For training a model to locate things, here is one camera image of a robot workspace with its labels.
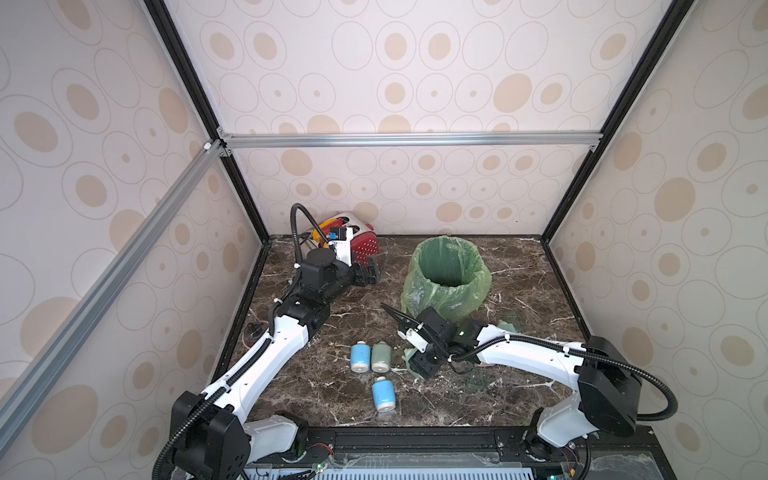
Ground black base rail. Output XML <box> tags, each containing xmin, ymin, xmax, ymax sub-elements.
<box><xmin>157</xmin><ymin>424</ymin><xmax>661</xmax><ymax>480</ymax></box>

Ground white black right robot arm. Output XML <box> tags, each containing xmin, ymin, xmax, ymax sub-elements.
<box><xmin>382</xmin><ymin>305</ymin><xmax>678</xmax><ymax>458</ymax></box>

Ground light green pencil sharpener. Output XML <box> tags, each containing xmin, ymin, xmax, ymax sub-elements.
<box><xmin>402</xmin><ymin>348</ymin><xmax>419</xmax><ymax>377</ymax></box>

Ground silver aluminium side bar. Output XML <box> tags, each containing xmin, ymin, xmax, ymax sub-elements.
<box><xmin>1</xmin><ymin>139</ymin><xmax>224</xmax><ymax>454</ymax></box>

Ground blue pencil sharpener in row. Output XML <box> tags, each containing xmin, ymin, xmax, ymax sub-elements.
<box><xmin>350</xmin><ymin>341</ymin><xmax>371</xmax><ymax>374</ymax></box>

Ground red yellow toy items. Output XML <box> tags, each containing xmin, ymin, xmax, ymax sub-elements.
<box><xmin>319</xmin><ymin>214</ymin><xmax>359</xmax><ymax>238</ymax></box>

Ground sage green pencil sharpener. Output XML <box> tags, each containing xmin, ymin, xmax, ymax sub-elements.
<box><xmin>370</xmin><ymin>341</ymin><xmax>392</xmax><ymax>373</ymax></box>

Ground green plastic bin liner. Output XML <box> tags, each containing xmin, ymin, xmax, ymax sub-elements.
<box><xmin>400</xmin><ymin>236</ymin><xmax>492</xmax><ymax>323</ymax></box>

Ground clear green shavings tray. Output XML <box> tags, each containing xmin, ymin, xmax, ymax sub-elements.
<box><xmin>466</xmin><ymin>367</ymin><xmax>490</xmax><ymax>392</ymax></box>

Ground silver aluminium crossbar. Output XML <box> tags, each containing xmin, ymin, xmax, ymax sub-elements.
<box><xmin>222</xmin><ymin>131</ymin><xmax>603</xmax><ymax>149</ymax></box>

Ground red plastic basket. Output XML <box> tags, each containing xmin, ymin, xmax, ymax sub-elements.
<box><xmin>347</xmin><ymin>220</ymin><xmax>380</xmax><ymax>265</ymax></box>

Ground mint green pencil sharpener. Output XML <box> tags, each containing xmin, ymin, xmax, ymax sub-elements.
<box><xmin>497</xmin><ymin>321</ymin><xmax>519</xmax><ymax>333</ymax></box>

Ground blue pencil sharpener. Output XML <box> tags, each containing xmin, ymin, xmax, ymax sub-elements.
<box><xmin>350</xmin><ymin>341</ymin><xmax>371</xmax><ymax>374</ymax></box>
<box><xmin>372</xmin><ymin>376</ymin><xmax>396</xmax><ymax>413</ymax></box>

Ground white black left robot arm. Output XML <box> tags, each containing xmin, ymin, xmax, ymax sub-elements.
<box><xmin>152</xmin><ymin>203</ymin><xmax>383</xmax><ymax>479</ymax></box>

